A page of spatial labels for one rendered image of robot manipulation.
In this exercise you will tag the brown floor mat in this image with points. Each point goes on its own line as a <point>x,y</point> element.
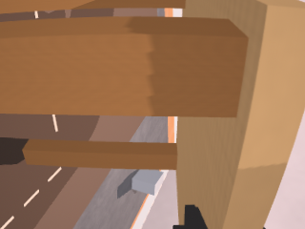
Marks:
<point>61,201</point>

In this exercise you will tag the wooden stool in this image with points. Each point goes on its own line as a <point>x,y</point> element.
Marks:
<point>235,81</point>

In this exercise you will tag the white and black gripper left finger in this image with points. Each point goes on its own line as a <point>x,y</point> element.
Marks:
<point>192,219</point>

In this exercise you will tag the grey block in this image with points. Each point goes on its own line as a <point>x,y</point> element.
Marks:
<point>147,181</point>

